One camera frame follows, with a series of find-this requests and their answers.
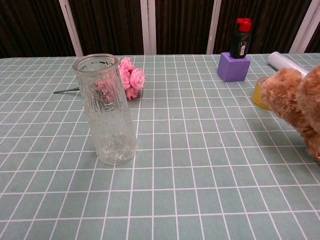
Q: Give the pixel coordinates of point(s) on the clear plastic wrap roll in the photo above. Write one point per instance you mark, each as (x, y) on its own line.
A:
(280, 62)

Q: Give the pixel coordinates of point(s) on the purple foam cube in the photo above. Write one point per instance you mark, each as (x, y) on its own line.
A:
(231, 70)

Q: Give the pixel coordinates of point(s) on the transparent textured glass vase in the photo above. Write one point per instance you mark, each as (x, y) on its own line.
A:
(110, 125)

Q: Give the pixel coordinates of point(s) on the brown teddy bear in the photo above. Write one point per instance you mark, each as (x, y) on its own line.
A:
(292, 100)

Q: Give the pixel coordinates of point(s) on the pink artificial flower bouquet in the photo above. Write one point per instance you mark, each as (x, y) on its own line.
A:
(136, 77)

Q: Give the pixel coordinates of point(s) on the black bottle red cap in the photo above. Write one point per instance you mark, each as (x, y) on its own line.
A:
(240, 42)

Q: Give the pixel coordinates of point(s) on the yellow adhesive tape roll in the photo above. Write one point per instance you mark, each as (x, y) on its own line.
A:
(257, 96)

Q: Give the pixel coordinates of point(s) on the white partition post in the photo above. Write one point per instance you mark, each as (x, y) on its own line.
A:
(148, 25)
(303, 30)
(213, 27)
(71, 27)

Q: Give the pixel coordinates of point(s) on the green grid-patterned table mat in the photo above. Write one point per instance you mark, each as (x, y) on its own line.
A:
(190, 150)

